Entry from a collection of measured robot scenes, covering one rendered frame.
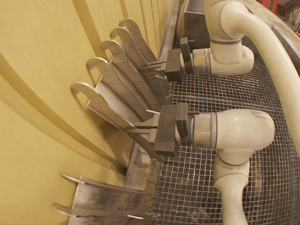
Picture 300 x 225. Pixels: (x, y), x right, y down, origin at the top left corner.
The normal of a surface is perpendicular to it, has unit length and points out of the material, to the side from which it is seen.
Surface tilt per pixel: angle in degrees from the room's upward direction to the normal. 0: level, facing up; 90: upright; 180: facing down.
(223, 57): 73
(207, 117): 23
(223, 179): 51
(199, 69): 90
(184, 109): 13
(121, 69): 90
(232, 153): 78
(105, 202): 67
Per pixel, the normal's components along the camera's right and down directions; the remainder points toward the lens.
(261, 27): -0.61, -0.11
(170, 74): -0.20, 0.84
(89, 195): 0.81, -0.14
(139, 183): -0.13, -0.52
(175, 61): -0.34, -0.54
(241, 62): -0.26, 0.52
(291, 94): -0.86, 0.08
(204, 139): -0.37, 0.31
